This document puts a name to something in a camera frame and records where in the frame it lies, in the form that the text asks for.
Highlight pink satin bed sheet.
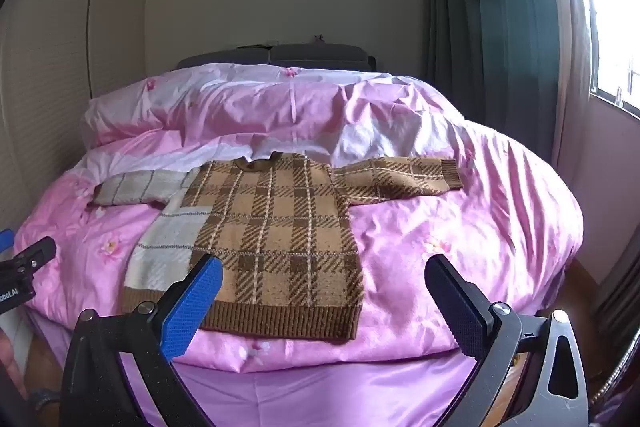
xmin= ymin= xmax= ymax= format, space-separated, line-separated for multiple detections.
xmin=30 ymin=312 xmax=481 ymax=427

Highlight person's left hand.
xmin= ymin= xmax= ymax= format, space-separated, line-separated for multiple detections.
xmin=0 ymin=331 xmax=30 ymax=402

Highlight cream closet doors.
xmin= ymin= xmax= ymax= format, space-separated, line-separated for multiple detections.
xmin=0 ymin=0 xmax=151 ymax=238

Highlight pink floral duvet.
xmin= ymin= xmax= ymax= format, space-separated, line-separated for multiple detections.
xmin=17 ymin=62 xmax=586 ymax=370

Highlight grey watch strap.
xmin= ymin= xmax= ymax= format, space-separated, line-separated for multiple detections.
xmin=31 ymin=386 xmax=62 ymax=412

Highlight window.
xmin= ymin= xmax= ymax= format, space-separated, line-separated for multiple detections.
xmin=562 ymin=0 xmax=640 ymax=115

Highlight dark green curtain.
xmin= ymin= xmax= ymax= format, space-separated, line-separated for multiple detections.
xmin=419 ymin=0 xmax=568 ymax=188

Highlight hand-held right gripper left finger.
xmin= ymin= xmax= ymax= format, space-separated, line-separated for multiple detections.
xmin=60 ymin=252 xmax=224 ymax=427

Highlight brown plaid knit sweater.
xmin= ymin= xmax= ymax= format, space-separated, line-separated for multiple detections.
xmin=92 ymin=151 xmax=465 ymax=342

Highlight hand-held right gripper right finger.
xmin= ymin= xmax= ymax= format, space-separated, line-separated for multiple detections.
xmin=424 ymin=253 xmax=589 ymax=427

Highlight grey bed headboard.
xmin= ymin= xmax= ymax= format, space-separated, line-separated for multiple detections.
xmin=175 ymin=43 xmax=377 ymax=70

